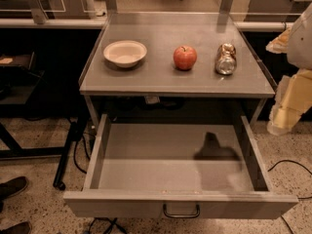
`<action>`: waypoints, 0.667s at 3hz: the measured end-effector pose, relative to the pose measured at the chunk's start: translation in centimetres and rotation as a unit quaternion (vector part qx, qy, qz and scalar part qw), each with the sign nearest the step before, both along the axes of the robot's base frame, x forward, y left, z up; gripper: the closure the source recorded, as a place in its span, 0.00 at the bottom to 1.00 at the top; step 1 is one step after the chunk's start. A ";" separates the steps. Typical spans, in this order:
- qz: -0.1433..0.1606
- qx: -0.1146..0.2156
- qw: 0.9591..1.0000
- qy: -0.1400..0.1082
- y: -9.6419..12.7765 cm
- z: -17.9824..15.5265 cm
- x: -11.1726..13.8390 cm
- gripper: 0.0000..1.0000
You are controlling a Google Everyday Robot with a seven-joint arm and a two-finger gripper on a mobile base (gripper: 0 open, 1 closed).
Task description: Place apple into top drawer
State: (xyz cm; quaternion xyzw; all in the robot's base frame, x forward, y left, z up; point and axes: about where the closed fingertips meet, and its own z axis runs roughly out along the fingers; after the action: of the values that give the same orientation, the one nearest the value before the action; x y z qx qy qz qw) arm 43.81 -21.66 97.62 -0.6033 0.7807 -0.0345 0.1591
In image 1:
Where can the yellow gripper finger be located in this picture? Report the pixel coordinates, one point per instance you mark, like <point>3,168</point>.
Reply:
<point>292,100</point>
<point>279,45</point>

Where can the red apple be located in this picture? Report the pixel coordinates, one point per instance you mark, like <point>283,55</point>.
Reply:
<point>185,57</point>

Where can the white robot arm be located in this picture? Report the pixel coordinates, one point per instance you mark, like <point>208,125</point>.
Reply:
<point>299,51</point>

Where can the grey open top drawer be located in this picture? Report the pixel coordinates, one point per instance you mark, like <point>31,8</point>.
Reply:
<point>137,168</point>

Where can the crushed silver can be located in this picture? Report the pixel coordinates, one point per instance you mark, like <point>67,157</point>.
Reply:
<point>225,60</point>

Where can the grey cabinet table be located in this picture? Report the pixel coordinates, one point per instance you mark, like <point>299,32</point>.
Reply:
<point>155,91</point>

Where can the white bowl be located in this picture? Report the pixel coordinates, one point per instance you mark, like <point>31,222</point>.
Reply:
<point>125,54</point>

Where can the dark shoe upper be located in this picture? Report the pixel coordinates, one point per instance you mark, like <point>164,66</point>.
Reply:
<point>12,187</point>

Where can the dark shoe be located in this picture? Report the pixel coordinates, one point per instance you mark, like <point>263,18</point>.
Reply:
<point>21,228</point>
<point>12,187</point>

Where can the dark shoe lower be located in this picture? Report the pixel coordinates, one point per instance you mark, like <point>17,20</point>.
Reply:
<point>21,228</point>

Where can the black drawer handle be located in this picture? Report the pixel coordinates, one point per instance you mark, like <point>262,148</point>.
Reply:
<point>172,212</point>

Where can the white horizontal rail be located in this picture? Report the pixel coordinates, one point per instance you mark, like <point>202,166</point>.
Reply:
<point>253,26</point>

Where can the black side table frame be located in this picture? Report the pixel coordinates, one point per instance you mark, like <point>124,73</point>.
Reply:
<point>19,84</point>

